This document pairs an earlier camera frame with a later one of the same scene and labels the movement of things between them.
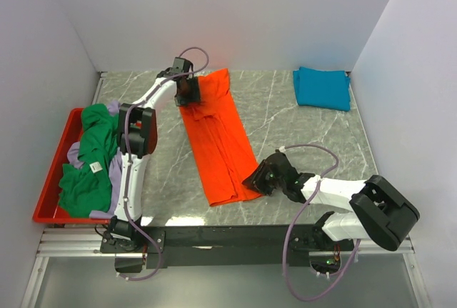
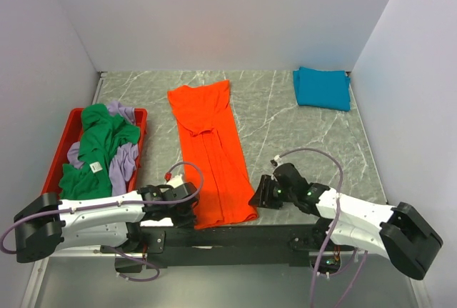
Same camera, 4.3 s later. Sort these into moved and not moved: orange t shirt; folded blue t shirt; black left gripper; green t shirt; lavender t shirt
Moved: black left gripper; orange t shirt
Not moved: green t shirt; lavender t shirt; folded blue t shirt
